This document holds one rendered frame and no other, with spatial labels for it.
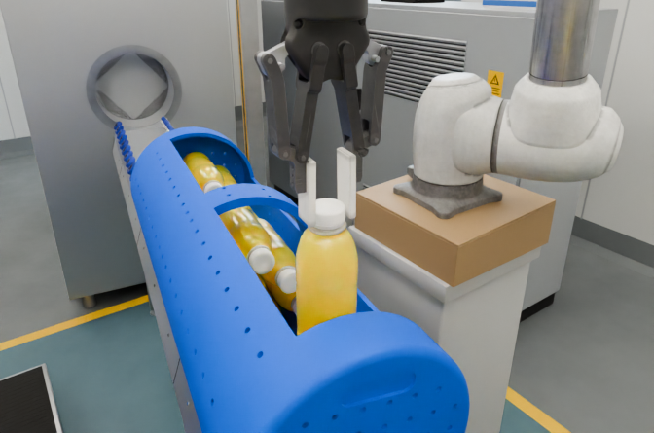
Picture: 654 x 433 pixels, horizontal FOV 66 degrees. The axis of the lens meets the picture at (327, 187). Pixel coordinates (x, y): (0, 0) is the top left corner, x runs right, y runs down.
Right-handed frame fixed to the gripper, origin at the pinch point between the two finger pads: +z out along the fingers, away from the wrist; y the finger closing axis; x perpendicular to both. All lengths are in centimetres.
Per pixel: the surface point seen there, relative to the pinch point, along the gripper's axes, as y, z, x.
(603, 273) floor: -228, 136, -111
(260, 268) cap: 0.8, 21.8, -22.6
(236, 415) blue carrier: 12.9, 19.0, 6.5
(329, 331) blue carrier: 2.7, 12.8, 6.2
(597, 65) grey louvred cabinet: -173, 14, -101
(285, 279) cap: -3.3, 25.3, -22.9
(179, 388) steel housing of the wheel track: 15, 50, -33
